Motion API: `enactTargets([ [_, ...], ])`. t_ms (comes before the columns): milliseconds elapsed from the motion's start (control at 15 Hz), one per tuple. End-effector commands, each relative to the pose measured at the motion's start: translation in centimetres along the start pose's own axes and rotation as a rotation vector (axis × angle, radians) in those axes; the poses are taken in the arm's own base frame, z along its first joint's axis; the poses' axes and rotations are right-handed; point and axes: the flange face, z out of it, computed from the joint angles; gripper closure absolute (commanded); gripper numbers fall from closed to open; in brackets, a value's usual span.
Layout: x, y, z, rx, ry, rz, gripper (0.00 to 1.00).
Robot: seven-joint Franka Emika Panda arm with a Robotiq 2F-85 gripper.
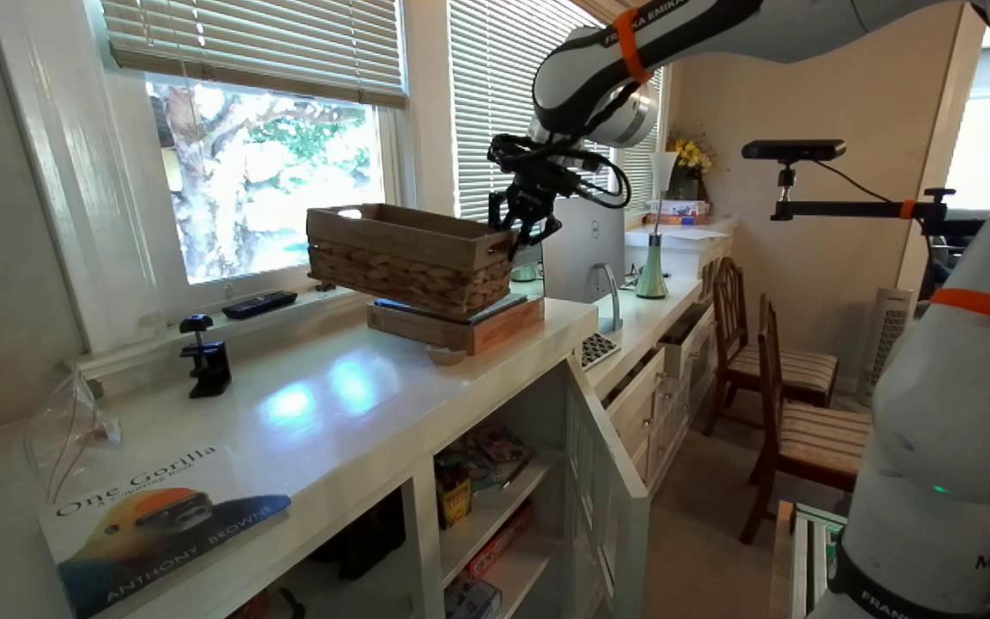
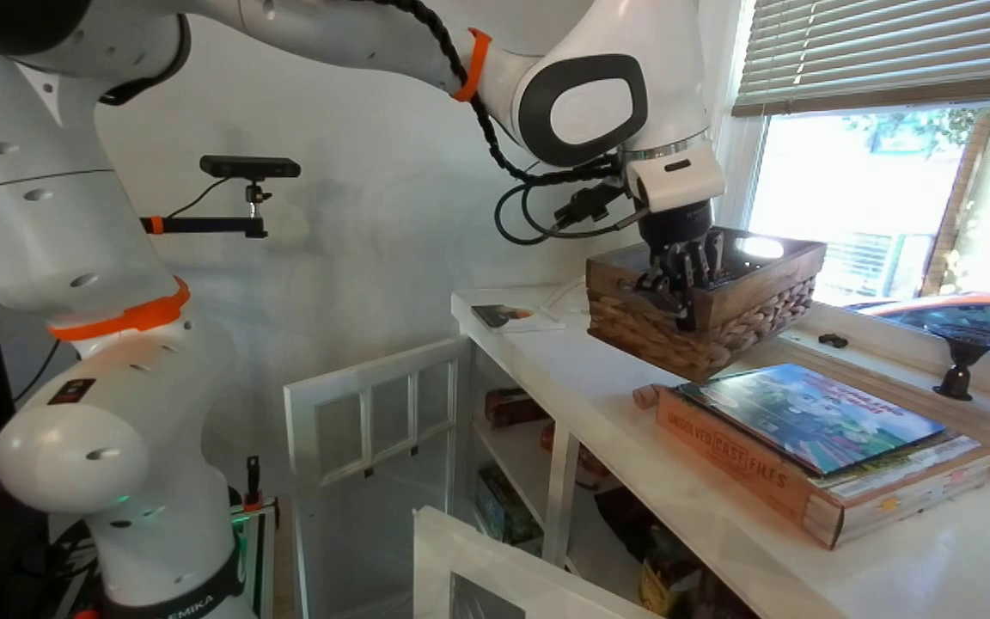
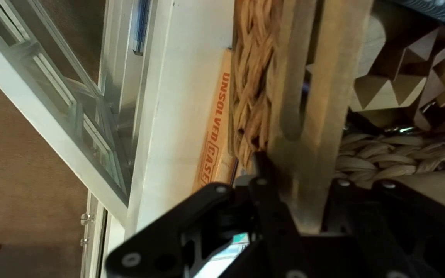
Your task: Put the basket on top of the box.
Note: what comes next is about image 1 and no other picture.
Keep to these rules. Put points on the dark cluttered desk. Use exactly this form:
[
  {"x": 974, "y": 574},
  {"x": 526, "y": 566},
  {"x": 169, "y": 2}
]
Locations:
[{"x": 947, "y": 260}]

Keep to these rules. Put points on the blue shelf item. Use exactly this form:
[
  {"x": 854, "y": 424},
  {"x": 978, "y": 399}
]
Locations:
[{"x": 466, "y": 600}]

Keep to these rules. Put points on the white storage bin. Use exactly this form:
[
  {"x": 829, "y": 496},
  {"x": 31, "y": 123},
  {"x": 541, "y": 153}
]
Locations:
[{"x": 697, "y": 241}]

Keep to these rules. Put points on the pink item stack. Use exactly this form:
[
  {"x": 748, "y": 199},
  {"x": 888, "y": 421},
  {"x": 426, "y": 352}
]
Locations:
[{"x": 680, "y": 212}]

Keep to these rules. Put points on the wooden chair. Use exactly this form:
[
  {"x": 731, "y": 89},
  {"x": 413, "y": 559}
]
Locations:
[
  {"x": 815, "y": 441},
  {"x": 731, "y": 310}
]

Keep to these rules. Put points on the small wooden piece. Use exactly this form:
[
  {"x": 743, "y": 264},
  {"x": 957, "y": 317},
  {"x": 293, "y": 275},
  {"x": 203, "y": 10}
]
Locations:
[{"x": 446, "y": 356}]

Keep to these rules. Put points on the yellow box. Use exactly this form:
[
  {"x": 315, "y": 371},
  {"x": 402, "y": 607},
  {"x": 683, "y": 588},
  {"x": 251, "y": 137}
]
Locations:
[{"x": 454, "y": 498}]

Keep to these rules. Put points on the black stereo camera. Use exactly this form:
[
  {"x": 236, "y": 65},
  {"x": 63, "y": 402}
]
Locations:
[{"x": 791, "y": 147}]

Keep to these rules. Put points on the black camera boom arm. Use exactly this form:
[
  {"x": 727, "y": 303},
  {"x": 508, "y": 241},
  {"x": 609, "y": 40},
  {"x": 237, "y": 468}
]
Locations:
[{"x": 841, "y": 212}]

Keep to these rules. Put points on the silver computer monitor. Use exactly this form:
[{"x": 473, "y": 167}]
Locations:
[{"x": 586, "y": 262}]

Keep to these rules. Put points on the white wall vent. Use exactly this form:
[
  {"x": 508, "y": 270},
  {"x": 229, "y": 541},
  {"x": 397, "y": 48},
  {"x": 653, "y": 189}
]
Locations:
[{"x": 888, "y": 319}]

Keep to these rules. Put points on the white keyboard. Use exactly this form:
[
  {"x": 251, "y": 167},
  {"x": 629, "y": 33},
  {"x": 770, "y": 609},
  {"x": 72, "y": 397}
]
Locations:
[{"x": 598, "y": 352}]

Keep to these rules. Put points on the mint green bottle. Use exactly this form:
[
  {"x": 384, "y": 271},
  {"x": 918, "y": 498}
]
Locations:
[{"x": 651, "y": 275}]

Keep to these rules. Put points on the white horizontal window blind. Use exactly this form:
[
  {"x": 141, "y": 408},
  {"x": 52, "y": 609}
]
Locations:
[
  {"x": 653, "y": 123},
  {"x": 488, "y": 89},
  {"x": 254, "y": 45}
]

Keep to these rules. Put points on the woven wicker basket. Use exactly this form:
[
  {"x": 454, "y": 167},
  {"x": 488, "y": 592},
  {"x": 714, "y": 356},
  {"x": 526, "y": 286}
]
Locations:
[{"x": 402, "y": 260}]

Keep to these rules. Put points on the slanted book row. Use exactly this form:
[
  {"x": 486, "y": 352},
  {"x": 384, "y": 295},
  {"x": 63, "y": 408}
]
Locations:
[{"x": 499, "y": 551}]

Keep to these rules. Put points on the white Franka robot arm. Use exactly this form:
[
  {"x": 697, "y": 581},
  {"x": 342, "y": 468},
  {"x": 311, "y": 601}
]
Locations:
[{"x": 955, "y": 435}]

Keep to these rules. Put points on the colourful book stack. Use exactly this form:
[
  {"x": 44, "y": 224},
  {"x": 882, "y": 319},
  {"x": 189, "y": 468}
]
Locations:
[{"x": 496, "y": 451}]

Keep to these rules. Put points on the white glass cabinet door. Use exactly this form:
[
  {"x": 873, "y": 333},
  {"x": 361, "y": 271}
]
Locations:
[{"x": 602, "y": 502}]

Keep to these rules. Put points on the black remote control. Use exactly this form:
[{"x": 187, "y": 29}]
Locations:
[{"x": 258, "y": 303}]

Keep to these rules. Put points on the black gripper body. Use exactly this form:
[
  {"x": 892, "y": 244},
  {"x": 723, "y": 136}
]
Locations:
[{"x": 538, "y": 189}]

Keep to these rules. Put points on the One Gorilla picture book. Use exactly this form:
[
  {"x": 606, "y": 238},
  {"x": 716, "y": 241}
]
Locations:
[{"x": 162, "y": 526}]

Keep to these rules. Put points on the small black sill object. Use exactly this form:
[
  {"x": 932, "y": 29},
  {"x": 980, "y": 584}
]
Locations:
[{"x": 324, "y": 286}]

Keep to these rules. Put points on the clear plastic bag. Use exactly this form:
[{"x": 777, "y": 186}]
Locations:
[{"x": 76, "y": 429}]

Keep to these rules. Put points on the white green framed panel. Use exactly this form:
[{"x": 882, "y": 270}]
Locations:
[{"x": 815, "y": 553}]

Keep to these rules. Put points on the white window frame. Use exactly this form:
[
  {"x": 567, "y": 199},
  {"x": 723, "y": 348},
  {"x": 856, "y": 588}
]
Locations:
[{"x": 432, "y": 137}]

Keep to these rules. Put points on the white counter cabinet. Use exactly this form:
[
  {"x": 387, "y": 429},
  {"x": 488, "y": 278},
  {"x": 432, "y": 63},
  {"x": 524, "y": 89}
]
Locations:
[{"x": 421, "y": 537}]

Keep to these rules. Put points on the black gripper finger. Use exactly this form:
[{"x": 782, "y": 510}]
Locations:
[
  {"x": 499, "y": 212},
  {"x": 544, "y": 227}
]

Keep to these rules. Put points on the yellow flower bouquet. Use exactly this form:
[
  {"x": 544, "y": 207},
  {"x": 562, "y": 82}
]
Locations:
[{"x": 690, "y": 159}]

